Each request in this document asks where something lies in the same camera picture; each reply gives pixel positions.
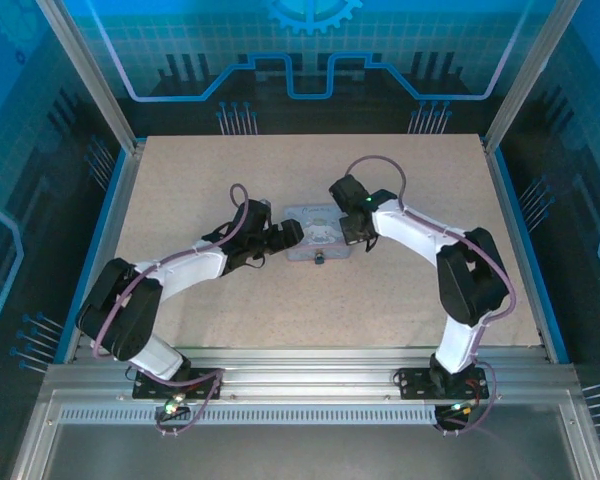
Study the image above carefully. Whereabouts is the aluminium frame post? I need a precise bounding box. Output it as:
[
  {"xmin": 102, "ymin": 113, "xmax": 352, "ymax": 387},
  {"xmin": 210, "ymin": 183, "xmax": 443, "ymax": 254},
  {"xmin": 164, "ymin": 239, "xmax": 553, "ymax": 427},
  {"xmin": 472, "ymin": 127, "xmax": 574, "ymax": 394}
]
[
  {"xmin": 481, "ymin": 0, "xmax": 589, "ymax": 154},
  {"xmin": 34, "ymin": 0, "xmax": 147, "ymax": 154}
]

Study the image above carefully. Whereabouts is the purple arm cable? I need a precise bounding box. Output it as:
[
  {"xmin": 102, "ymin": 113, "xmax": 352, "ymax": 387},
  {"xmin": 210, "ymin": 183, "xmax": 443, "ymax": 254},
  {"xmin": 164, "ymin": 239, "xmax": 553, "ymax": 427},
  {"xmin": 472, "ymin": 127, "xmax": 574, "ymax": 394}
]
[
  {"xmin": 90, "ymin": 183, "xmax": 252, "ymax": 362},
  {"xmin": 346, "ymin": 154, "xmax": 520, "ymax": 372}
]

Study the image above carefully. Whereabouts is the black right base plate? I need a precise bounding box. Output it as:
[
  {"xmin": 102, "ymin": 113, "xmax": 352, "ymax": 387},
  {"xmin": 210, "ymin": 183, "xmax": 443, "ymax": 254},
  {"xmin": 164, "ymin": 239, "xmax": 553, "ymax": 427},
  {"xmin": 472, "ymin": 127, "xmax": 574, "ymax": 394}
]
[{"xmin": 396, "ymin": 366, "xmax": 489, "ymax": 402}]

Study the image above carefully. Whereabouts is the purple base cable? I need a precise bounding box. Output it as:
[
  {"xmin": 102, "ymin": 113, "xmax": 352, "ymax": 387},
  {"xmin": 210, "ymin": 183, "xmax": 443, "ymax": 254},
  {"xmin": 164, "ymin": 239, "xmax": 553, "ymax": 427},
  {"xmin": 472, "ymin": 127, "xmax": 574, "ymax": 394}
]
[
  {"xmin": 433, "ymin": 359, "xmax": 499, "ymax": 438},
  {"xmin": 152, "ymin": 367, "xmax": 227, "ymax": 438}
]

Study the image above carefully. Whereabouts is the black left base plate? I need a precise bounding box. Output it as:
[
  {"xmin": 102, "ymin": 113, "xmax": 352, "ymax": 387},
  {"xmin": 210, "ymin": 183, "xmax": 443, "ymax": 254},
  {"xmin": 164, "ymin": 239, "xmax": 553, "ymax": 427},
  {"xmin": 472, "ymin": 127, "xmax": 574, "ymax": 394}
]
[{"xmin": 130, "ymin": 367, "xmax": 225, "ymax": 402}]

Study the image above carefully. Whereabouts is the blue table edge strip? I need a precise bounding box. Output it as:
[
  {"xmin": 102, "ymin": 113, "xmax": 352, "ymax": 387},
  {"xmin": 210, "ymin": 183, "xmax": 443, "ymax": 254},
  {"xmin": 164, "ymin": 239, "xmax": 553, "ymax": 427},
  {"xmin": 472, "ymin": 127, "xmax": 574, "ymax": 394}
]
[
  {"xmin": 54, "ymin": 149, "xmax": 137, "ymax": 364},
  {"xmin": 489, "ymin": 146, "xmax": 572, "ymax": 364}
]

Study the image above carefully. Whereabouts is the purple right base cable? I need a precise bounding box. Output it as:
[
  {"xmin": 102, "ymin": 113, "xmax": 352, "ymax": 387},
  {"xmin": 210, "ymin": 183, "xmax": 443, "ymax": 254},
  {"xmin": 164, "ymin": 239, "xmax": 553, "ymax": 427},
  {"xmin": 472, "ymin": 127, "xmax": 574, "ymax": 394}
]
[{"xmin": 433, "ymin": 359, "xmax": 499, "ymax": 438}]

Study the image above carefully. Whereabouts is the slotted grey cable duct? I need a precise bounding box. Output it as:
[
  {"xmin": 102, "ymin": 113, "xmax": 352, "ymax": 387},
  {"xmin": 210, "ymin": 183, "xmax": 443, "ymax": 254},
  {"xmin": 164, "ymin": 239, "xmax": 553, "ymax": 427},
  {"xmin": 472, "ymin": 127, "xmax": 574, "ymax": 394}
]
[{"xmin": 58, "ymin": 406, "xmax": 439, "ymax": 427}]

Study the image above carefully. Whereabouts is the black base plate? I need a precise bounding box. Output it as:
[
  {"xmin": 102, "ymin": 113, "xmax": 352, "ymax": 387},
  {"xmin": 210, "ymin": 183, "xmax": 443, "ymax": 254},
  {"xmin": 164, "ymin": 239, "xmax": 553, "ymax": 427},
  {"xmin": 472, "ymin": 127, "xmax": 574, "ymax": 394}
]
[
  {"xmin": 130, "ymin": 367, "xmax": 225, "ymax": 402},
  {"xmin": 396, "ymin": 366, "xmax": 489, "ymax": 402}
]

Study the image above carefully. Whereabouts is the clear plastic bag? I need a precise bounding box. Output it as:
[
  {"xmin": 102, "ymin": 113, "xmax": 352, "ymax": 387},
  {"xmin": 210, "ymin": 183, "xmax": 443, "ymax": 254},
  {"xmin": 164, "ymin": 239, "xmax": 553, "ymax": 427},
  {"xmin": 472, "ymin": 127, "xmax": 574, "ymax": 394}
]
[{"xmin": 282, "ymin": 203, "xmax": 354, "ymax": 263}]

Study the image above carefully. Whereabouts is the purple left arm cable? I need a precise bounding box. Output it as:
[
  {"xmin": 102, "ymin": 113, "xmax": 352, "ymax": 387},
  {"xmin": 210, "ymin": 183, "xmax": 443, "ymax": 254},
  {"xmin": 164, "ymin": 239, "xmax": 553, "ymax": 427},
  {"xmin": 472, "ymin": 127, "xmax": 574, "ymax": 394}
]
[{"xmin": 90, "ymin": 183, "xmax": 252, "ymax": 362}]

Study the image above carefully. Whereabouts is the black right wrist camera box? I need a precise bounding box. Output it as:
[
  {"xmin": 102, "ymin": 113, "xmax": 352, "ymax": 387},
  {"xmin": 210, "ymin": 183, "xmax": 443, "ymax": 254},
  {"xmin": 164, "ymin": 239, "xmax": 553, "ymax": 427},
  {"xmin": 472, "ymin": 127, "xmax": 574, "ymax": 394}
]
[{"xmin": 339, "ymin": 214, "xmax": 377, "ymax": 247}]

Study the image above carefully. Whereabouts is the aluminium front rail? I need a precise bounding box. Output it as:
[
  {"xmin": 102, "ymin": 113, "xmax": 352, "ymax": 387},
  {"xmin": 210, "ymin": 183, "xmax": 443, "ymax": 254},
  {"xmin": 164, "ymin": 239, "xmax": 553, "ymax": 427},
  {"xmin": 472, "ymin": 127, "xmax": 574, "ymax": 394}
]
[{"xmin": 43, "ymin": 346, "xmax": 577, "ymax": 402}]

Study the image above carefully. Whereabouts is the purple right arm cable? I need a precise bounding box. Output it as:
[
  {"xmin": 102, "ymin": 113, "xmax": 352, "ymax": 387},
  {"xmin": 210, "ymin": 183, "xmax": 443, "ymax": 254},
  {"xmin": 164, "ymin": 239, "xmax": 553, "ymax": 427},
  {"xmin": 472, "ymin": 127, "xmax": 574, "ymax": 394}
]
[{"xmin": 346, "ymin": 154, "xmax": 520, "ymax": 372}]

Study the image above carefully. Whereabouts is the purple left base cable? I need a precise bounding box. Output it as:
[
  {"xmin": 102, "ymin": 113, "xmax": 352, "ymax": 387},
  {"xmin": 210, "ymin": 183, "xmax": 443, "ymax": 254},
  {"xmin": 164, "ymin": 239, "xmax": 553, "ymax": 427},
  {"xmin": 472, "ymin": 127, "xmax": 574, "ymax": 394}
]
[{"xmin": 152, "ymin": 367, "xmax": 227, "ymax": 438}]

